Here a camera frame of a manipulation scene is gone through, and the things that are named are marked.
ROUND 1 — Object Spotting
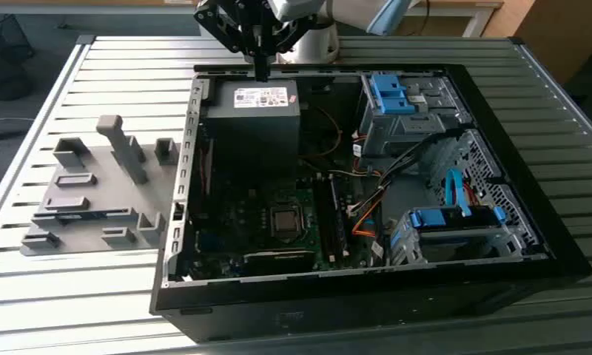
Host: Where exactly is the grey parts rack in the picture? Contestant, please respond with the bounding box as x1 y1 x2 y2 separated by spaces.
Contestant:
18 114 188 257

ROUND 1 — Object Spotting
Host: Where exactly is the dark RAM stick with label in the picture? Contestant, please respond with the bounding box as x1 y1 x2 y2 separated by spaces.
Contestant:
33 209 129 220

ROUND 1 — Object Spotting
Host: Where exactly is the wooden cabinet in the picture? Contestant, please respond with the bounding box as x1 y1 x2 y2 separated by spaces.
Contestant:
483 0 592 86

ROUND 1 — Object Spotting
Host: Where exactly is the blue flat wire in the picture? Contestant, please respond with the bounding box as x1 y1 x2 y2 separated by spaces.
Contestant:
445 168 472 217

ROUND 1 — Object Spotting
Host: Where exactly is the black graphics card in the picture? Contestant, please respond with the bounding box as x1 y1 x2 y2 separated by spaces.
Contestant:
243 250 316 277

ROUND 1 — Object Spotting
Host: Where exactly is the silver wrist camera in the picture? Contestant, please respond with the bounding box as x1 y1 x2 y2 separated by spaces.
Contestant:
269 0 327 22

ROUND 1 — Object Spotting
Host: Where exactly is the black wire mesh bin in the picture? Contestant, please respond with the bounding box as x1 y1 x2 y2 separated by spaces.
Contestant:
0 14 34 101

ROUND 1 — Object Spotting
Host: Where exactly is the grey power supply unit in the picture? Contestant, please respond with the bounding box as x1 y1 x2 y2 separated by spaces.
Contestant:
204 79 301 178

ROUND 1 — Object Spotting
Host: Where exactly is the thin orange wire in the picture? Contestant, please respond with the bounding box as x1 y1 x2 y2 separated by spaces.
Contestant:
297 105 344 160

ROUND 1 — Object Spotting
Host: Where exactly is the orange wire bundle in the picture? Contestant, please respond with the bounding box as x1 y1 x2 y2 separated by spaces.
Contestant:
352 210 376 237

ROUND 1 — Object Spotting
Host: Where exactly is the silver CPU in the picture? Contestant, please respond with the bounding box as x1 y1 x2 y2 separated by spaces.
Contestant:
275 211 300 232

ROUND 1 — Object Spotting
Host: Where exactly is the white frame desk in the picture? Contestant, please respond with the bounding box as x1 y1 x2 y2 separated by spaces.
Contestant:
0 0 504 38

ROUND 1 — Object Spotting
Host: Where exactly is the black RAM slot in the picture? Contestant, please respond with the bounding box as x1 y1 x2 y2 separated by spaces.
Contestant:
313 173 337 260

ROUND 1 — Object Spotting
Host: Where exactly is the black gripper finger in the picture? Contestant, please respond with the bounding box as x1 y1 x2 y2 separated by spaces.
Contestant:
192 0 264 82
261 18 309 83

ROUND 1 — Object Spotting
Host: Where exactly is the grey metal drive cage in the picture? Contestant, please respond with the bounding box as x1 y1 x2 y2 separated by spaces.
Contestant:
359 73 475 158

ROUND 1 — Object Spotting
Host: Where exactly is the blue plastic drive carrier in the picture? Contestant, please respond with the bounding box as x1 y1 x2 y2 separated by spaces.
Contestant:
368 73 409 114

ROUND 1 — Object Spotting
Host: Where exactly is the green motherboard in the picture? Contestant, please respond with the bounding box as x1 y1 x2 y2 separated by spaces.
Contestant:
192 173 376 278

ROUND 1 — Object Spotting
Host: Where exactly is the CPU socket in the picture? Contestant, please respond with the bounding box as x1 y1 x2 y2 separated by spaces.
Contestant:
268 203 305 241

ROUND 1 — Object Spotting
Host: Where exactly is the grey metal disk bay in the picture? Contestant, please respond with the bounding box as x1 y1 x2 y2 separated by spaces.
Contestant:
387 206 544 266

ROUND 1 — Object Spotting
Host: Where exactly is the black open PC case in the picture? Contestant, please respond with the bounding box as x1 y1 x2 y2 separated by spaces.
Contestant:
149 62 592 343

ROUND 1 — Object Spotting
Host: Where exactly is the black cable bundle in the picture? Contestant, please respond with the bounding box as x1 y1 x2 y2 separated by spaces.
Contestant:
349 129 463 219

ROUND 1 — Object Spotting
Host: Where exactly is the hard disk in blue carrier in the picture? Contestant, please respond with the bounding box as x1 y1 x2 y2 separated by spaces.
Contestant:
408 206 505 237

